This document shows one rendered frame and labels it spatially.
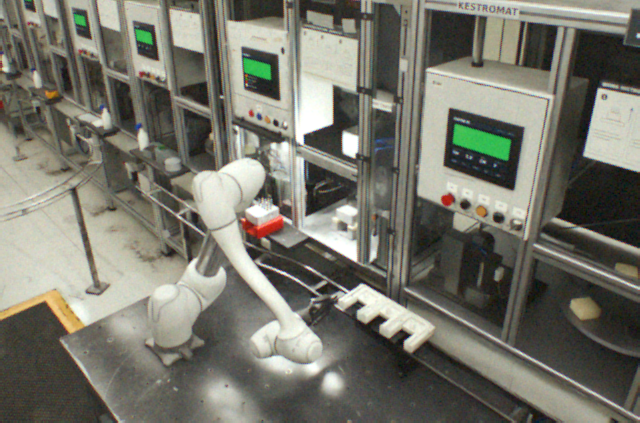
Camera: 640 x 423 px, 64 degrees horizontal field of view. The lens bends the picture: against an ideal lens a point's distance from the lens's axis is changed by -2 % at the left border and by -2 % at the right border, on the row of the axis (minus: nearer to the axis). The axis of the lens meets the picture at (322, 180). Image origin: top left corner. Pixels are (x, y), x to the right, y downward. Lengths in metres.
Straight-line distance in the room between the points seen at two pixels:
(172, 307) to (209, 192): 0.57
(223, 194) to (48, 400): 1.85
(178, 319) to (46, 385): 1.35
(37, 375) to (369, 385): 2.00
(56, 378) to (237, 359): 1.41
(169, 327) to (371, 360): 0.79
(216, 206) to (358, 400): 0.87
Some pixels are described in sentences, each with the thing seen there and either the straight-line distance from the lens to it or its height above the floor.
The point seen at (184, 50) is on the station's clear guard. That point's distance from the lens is 2.98.
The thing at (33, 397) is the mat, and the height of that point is 0.01.
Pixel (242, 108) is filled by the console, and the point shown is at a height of 1.43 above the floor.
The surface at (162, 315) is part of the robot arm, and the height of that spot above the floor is 0.89.
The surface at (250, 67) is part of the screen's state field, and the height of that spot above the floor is 1.65.
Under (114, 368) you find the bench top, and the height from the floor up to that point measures 0.68.
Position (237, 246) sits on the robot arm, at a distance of 1.81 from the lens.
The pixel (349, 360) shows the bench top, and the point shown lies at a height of 0.68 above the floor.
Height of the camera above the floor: 2.23
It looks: 26 degrees down
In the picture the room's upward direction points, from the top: 1 degrees counter-clockwise
